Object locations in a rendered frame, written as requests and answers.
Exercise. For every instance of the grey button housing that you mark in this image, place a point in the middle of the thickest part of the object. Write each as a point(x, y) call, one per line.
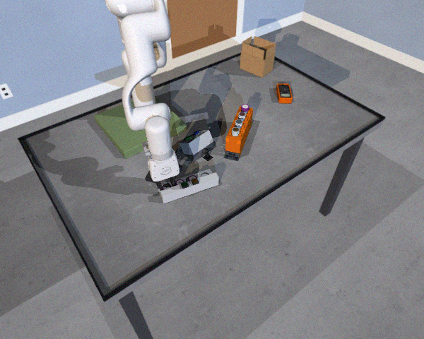
point(197, 145)

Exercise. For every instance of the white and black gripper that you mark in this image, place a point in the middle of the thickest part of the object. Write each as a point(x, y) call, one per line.
point(160, 170)

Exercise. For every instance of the brown cardboard box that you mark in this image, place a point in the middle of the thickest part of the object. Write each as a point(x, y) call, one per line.
point(253, 57)

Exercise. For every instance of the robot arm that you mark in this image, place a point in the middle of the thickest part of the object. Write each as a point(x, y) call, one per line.
point(140, 32)

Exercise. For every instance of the orange tube rack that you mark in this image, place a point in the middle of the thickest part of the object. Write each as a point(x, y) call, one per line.
point(236, 143)

